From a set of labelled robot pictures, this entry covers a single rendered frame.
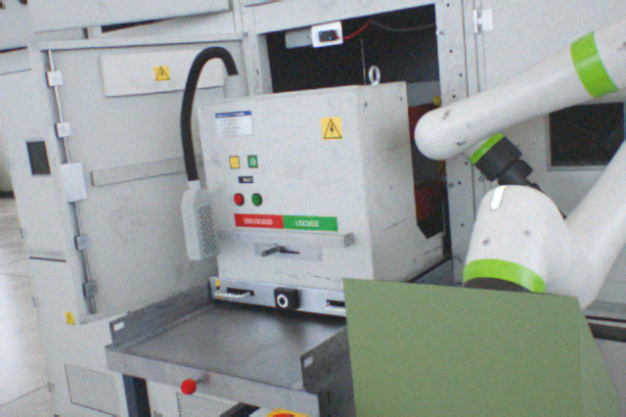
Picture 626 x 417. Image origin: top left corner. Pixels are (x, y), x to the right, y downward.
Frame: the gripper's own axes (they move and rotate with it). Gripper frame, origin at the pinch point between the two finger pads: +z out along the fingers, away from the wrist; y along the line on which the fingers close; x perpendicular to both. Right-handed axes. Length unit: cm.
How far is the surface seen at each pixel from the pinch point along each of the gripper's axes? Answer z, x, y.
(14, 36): -180, -87, -56
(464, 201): -23.2, -11.1, -21.9
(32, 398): -105, -231, -149
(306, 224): -43, -42, 0
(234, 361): -28, -70, 18
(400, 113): -47.5, -8.0, -4.3
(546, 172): -14.5, 6.6, -10.3
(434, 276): -13.9, -29.5, -18.4
